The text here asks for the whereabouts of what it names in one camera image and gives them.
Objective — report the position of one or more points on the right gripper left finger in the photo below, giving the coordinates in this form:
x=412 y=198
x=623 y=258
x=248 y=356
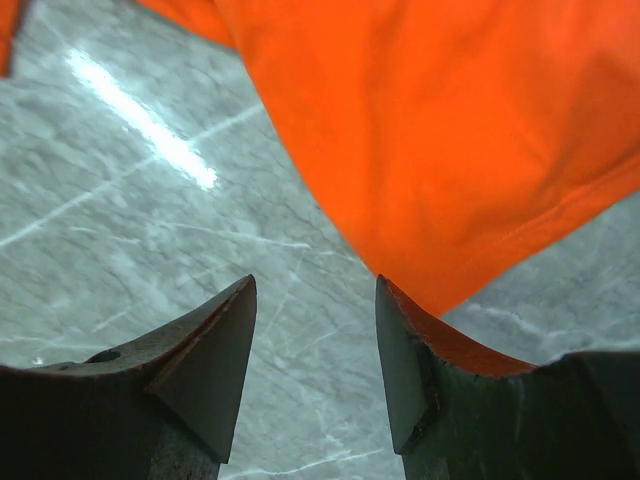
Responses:
x=162 y=406

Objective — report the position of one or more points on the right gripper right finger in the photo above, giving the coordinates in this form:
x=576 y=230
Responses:
x=458 y=409

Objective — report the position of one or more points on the orange t-shirt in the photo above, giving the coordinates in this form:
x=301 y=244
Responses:
x=447 y=141

